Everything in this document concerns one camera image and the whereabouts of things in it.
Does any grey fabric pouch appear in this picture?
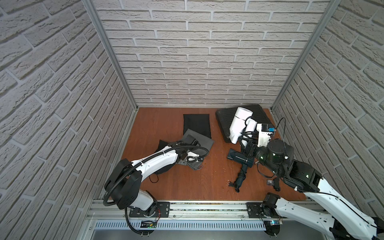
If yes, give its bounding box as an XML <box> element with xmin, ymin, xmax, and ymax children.
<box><xmin>182</xmin><ymin>129</ymin><xmax>215</xmax><ymax>170</ymax></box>

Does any white hair dryer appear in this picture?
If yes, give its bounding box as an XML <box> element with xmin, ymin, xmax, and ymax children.
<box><xmin>229</xmin><ymin>107</ymin><xmax>257</xmax><ymax>148</ymax></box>

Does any black printed drawstring pouch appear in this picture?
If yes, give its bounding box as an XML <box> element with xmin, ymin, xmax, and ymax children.
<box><xmin>149</xmin><ymin>140</ymin><xmax>177</xmax><ymax>184</ymax></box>

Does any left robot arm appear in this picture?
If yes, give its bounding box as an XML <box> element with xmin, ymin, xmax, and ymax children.
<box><xmin>103</xmin><ymin>141</ymin><xmax>210</xmax><ymax>217</ymax></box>

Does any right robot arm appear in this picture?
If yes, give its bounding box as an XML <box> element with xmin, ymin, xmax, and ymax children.
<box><xmin>235</xmin><ymin>139</ymin><xmax>384</xmax><ymax>240</ymax></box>

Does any black fabric pouch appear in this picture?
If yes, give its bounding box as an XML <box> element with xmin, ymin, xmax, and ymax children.
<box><xmin>183</xmin><ymin>114</ymin><xmax>212</xmax><ymax>139</ymax></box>

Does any black plastic tool case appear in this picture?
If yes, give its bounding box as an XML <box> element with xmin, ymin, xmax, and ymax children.
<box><xmin>215</xmin><ymin>104</ymin><xmax>273</xmax><ymax>143</ymax></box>

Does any small black adapter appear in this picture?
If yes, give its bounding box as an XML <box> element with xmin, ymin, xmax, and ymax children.
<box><xmin>267</xmin><ymin>177</ymin><xmax>281</xmax><ymax>192</ymax></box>

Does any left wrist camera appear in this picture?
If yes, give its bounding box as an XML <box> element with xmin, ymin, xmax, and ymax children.
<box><xmin>186</xmin><ymin>152</ymin><xmax>200</xmax><ymax>163</ymax></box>

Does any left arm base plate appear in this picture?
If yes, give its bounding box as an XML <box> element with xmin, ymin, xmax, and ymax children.
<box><xmin>129</xmin><ymin>201</ymin><xmax>171</xmax><ymax>218</ymax></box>

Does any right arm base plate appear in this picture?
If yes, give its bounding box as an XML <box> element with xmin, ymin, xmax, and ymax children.
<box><xmin>246</xmin><ymin>202</ymin><xmax>281</xmax><ymax>219</ymax></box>

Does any aluminium rail frame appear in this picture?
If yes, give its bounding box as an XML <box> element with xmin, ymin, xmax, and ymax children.
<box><xmin>83</xmin><ymin>199</ymin><xmax>334</xmax><ymax>232</ymax></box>

